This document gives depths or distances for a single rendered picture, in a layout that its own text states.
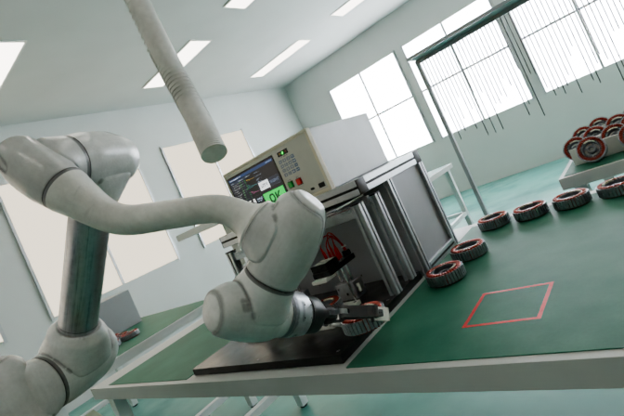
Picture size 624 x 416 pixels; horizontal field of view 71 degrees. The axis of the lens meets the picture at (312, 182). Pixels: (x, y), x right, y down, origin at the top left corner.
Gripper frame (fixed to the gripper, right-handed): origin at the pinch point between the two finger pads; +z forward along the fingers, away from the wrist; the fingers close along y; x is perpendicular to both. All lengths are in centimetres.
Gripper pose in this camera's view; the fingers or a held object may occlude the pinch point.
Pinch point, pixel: (362, 317)
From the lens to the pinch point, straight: 107.9
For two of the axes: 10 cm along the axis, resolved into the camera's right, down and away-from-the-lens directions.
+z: 7.1, 2.4, 6.7
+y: 7.1, -3.2, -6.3
